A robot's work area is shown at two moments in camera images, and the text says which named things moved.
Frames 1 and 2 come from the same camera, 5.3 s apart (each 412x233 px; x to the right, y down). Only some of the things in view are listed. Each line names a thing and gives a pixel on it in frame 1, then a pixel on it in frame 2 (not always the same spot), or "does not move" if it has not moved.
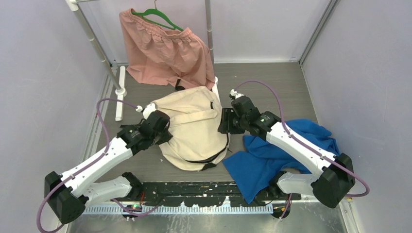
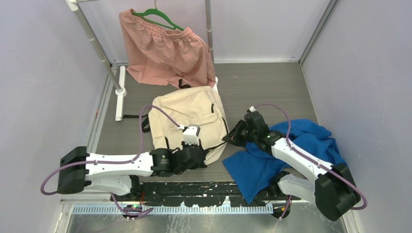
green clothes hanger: (157, 11) does not move
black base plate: (204, 193) does not move
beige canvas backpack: (194, 113) does not move
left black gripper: (166, 136) to (184, 145)
